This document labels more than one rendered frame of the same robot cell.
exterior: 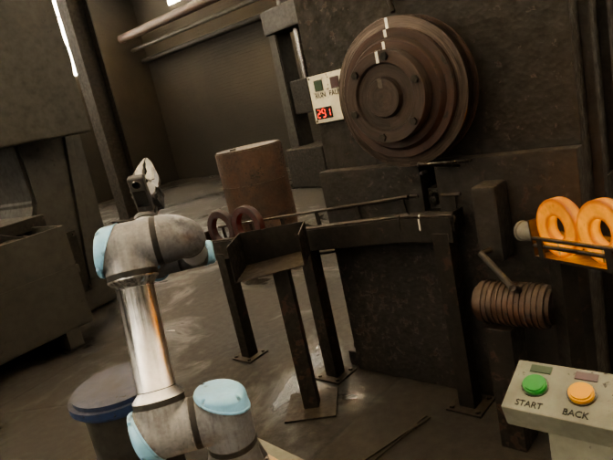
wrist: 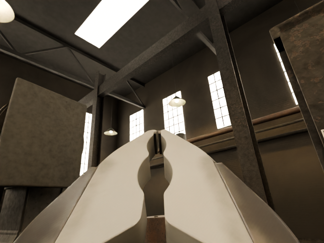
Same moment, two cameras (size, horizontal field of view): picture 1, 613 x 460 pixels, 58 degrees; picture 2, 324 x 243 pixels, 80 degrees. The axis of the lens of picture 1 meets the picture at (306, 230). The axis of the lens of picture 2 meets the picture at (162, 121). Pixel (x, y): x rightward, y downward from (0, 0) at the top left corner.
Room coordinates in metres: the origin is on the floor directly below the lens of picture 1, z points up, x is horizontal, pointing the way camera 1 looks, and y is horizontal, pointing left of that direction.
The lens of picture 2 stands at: (1.59, 0.44, 1.04)
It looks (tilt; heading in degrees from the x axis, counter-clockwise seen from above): 23 degrees up; 357
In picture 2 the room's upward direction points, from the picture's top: 4 degrees counter-clockwise
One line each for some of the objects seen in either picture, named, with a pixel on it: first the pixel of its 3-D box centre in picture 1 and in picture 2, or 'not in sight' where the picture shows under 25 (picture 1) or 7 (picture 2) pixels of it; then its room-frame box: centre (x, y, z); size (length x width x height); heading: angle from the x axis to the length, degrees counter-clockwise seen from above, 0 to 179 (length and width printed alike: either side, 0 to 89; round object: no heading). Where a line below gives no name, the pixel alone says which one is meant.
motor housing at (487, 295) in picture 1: (523, 366); not in sight; (1.48, -0.54, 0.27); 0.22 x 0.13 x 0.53; 47
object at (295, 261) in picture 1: (287, 323); not in sight; (1.97, 0.15, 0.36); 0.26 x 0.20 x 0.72; 82
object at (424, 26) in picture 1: (403, 92); not in sight; (1.81, -0.40, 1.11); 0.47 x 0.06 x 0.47; 47
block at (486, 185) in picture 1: (493, 220); not in sight; (1.65, -0.58, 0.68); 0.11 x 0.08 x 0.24; 137
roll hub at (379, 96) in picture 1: (387, 97); not in sight; (1.73, -0.33, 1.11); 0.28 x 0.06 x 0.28; 47
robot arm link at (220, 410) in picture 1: (222, 412); not in sight; (1.14, 0.28, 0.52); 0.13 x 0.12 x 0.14; 99
